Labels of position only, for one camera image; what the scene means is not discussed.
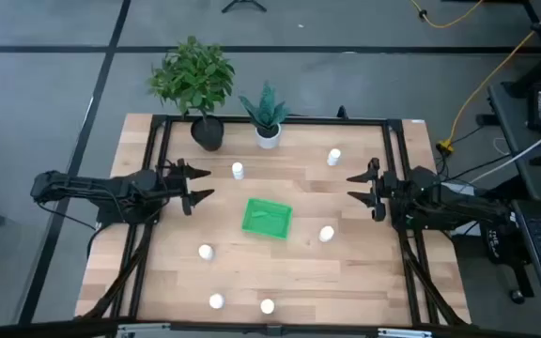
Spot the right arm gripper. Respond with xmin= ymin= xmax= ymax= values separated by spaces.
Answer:
xmin=346 ymin=157 xmax=399 ymax=223

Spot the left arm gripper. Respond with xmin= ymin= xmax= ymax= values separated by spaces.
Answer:
xmin=159 ymin=158 xmax=216 ymax=217

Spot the green plastic basket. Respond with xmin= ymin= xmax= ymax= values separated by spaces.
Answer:
xmin=240 ymin=196 xmax=294 ymax=241

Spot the spiky succulent in white pot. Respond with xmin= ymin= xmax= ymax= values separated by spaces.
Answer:
xmin=238 ymin=80 xmax=292 ymax=151

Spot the leafy plant in black pot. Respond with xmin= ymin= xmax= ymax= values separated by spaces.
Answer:
xmin=147 ymin=35 xmax=236 ymax=153

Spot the black bag with white print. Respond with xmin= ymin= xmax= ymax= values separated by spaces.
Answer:
xmin=480 ymin=223 xmax=518 ymax=265

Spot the black side desk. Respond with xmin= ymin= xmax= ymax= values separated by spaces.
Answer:
xmin=487 ymin=81 xmax=541 ymax=203

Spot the black aluminium table frame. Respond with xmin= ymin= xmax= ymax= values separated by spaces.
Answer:
xmin=75 ymin=105 xmax=471 ymax=337

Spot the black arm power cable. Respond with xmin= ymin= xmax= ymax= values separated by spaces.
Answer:
xmin=85 ymin=222 xmax=112 ymax=262

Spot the silver camera mount bar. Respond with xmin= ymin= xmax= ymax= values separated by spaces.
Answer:
xmin=115 ymin=321 xmax=434 ymax=338

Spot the long yellow extension cable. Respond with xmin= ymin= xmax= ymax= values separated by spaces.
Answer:
xmin=435 ymin=0 xmax=541 ymax=155

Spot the white cable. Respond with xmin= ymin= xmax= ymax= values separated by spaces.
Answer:
xmin=467 ymin=118 xmax=541 ymax=185

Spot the short yellow cable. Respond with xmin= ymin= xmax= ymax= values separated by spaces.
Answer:
xmin=409 ymin=0 xmax=487 ymax=30

